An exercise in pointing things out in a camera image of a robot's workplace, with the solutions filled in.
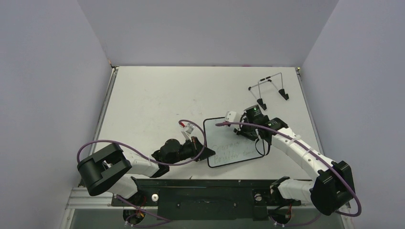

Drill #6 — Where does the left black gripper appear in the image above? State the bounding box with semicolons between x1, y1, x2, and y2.
168;136;215;166

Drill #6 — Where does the small black-framed whiteboard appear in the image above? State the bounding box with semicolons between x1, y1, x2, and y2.
203;117;270;168

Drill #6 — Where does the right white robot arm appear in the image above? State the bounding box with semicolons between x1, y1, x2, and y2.
224;105;355;215

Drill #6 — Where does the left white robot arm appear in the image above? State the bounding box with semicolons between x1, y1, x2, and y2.
77;136;216;205

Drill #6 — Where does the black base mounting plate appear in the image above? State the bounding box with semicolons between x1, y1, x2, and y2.
107;179;301;220

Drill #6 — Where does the black loop cable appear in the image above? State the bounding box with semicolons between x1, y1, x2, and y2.
254;137;271;157

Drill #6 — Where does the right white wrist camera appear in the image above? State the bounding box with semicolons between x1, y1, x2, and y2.
224;111;241;122

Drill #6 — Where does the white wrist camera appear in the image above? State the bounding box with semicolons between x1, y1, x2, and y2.
224;111;241;122
181;123;195;140

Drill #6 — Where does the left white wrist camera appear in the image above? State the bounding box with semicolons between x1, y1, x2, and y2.
181;123;195;140

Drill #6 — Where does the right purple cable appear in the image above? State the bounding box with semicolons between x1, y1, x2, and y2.
215;122;362;228

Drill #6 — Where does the purple cable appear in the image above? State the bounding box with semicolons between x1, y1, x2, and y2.
76;119;208;228
215;122;362;228

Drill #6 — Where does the wire whiteboard stand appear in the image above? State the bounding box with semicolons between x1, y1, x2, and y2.
248;72;289;111

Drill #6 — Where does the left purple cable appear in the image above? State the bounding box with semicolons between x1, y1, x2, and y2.
76;119;208;228

